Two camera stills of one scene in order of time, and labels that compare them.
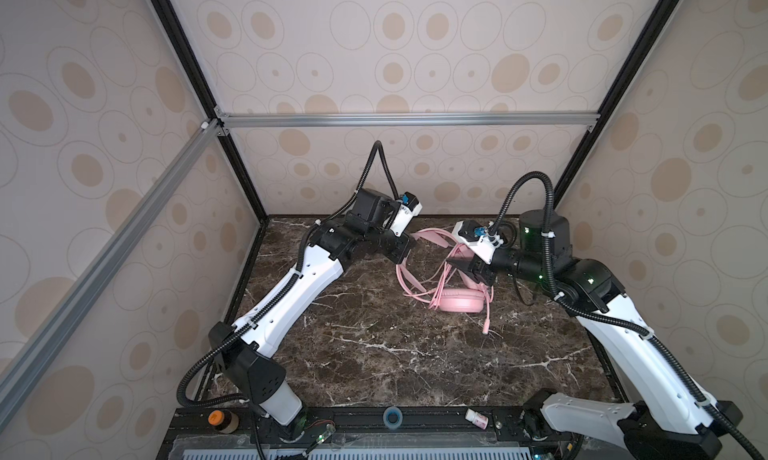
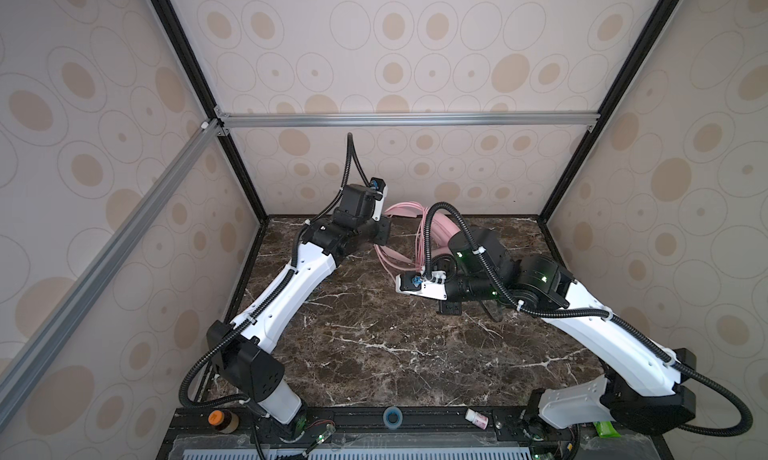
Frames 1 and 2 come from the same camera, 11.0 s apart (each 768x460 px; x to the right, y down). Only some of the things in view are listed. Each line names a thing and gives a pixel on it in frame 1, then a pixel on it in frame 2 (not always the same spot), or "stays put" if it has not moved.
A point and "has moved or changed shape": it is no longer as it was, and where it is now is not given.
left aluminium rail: [19, 370] stays put
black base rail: [236, 432] stays put
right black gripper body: [485, 272] → [459, 291]
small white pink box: [476, 418] stays put
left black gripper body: [393, 245] → [381, 229]
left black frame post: [202, 81] stays put
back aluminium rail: [411, 120] stays put
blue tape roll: [392, 417] stays put
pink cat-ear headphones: [463, 296] has moved or changed shape
